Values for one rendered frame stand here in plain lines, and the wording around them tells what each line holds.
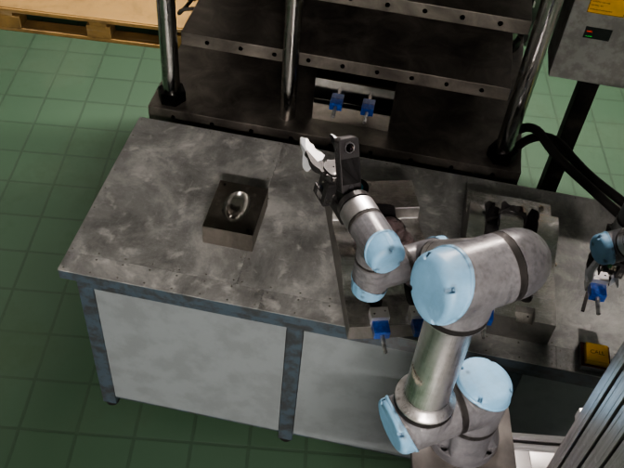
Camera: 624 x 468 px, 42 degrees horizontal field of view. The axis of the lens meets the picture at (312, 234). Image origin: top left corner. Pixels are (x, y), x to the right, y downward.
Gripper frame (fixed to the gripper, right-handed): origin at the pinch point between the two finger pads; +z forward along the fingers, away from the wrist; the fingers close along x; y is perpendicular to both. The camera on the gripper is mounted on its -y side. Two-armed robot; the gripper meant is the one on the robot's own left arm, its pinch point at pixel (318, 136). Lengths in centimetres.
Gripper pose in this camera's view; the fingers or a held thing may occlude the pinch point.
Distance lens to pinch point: 174.4
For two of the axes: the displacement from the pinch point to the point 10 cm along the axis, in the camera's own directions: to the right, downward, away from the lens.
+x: 9.0, -1.5, 4.1
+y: -2.0, 7.0, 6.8
